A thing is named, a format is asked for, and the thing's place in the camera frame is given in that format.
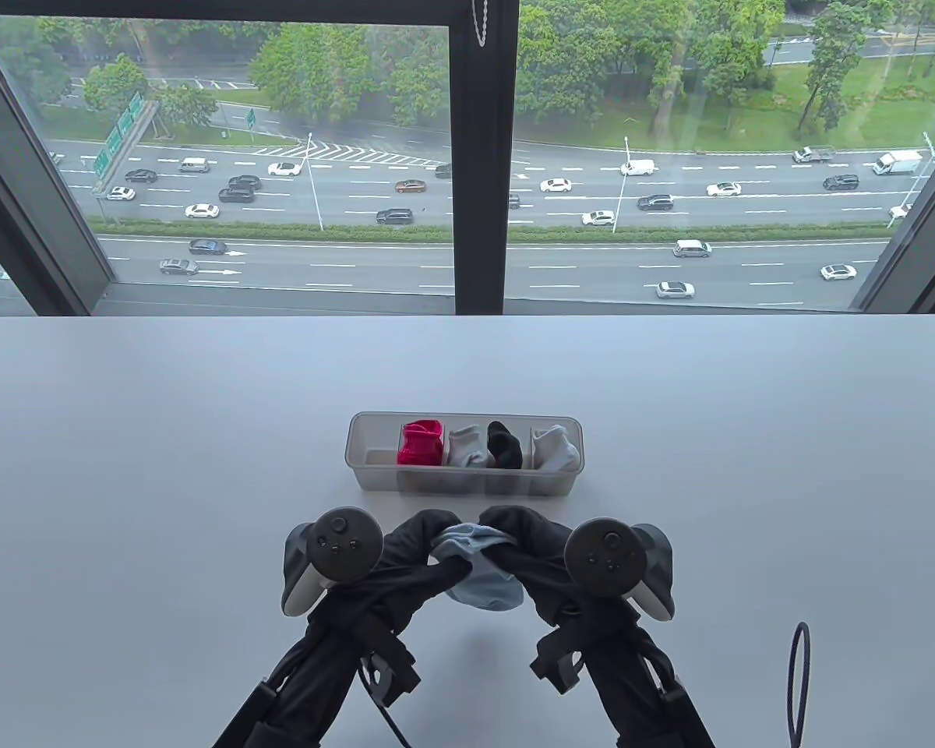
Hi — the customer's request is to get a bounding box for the person's right hand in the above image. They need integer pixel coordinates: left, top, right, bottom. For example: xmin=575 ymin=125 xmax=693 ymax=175
xmin=478 ymin=505 xmax=644 ymax=649

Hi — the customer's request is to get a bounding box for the person's left hand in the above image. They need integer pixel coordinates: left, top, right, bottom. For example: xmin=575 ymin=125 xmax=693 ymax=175
xmin=310 ymin=510 xmax=475 ymax=649

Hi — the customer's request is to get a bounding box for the person's right forearm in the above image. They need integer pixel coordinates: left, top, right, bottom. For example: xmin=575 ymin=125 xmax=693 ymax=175
xmin=577 ymin=627 xmax=702 ymax=748

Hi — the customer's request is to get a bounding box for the grey handheld controller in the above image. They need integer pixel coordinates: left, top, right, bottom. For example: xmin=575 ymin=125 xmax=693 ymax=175
xmin=281 ymin=506 xmax=384 ymax=619
xmin=563 ymin=517 xmax=676 ymax=623

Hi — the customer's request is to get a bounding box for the clear plastic divided organizer box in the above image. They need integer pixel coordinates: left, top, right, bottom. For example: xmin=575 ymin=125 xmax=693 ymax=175
xmin=345 ymin=411 xmax=585 ymax=497

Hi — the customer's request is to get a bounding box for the black box with white label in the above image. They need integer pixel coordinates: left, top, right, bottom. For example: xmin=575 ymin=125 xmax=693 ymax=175
xmin=657 ymin=676 xmax=715 ymax=748
xmin=211 ymin=680 xmax=279 ymax=748

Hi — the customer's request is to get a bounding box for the green road sign gantry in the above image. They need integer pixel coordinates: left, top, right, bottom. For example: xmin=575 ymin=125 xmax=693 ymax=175
xmin=90 ymin=92 xmax=161 ymax=196

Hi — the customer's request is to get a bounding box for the thin black cable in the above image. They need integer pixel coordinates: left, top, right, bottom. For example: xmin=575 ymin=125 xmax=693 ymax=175
xmin=361 ymin=661 xmax=411 ymax=748
xmin=786 ymin=621 xmax=812 ymax=748

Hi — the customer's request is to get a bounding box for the dark window frame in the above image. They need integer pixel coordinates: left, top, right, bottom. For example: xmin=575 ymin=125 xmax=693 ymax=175
xmin=0 ymin=0 xmax=935 ymax=316

